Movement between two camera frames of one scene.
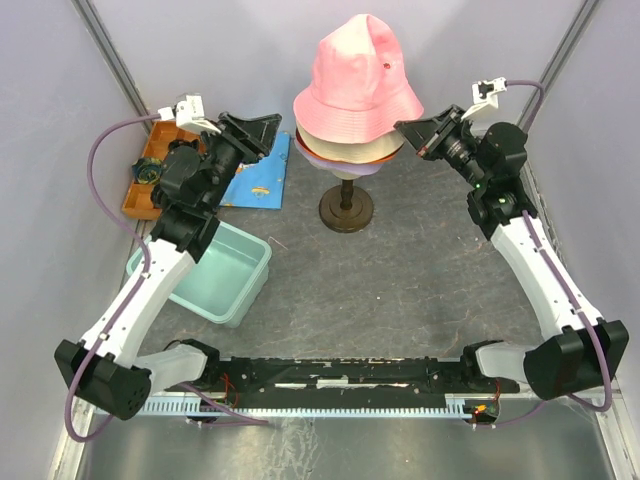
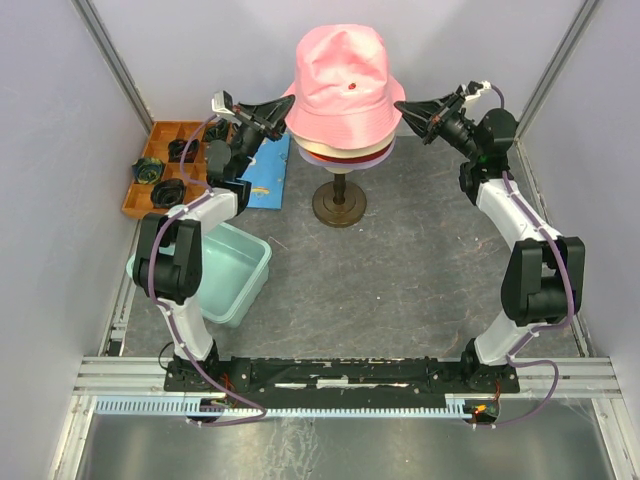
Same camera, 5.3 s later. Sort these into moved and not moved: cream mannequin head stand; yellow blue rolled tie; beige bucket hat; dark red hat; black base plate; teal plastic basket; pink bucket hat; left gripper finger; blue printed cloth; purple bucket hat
Moved: purple bucket hat; beige bucket hat; dark red hat; pink bucket hat; left gripper finger; cream mannequin head stand
Not moved: yellow blue rolled tie; black base plate; blue printed cloth; teal plastic basket
